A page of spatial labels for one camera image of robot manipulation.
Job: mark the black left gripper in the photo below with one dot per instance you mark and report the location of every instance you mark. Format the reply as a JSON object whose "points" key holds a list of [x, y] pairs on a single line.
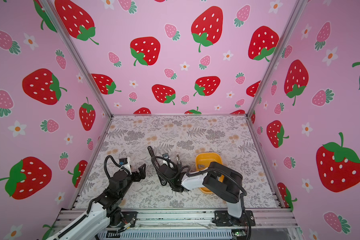
{"points": [[142, 173]]}

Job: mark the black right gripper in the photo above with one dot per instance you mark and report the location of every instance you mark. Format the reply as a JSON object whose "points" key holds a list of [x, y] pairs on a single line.
{"points": [[175, 171]]}

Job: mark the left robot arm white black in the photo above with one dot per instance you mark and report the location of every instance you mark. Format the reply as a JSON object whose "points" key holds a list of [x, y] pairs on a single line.
{"points": [[99, 204]]}

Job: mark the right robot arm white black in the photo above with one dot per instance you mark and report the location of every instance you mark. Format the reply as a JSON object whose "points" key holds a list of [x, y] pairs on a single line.
{"points": [[220, 180]]}

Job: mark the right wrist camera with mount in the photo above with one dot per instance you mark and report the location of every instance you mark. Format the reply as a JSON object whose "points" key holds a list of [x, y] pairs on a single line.
{"points": [[166, 157]]}

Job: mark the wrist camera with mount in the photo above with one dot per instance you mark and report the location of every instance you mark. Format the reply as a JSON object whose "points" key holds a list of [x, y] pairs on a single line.
{"points": [[166, 157], [125, 163]]}

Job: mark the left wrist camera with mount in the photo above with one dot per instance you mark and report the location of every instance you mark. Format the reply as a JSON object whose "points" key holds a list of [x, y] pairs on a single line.
{"points": [[125, 163]]}

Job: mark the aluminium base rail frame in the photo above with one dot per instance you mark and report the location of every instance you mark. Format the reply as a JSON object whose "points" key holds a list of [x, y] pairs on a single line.
{"points": [[177, 224]]}

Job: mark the aluminium corner post left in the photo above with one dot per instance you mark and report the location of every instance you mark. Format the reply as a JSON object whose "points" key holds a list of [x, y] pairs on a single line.
{"points": [[66, 38]]}

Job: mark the aluminium corner post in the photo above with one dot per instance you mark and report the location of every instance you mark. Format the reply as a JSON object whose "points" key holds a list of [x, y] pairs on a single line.
{"points": [[284, 38], [66, 38]]}

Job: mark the aluminium corner post right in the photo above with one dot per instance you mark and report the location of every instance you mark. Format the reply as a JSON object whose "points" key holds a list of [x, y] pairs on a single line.
{"points": [[284, 38]]}

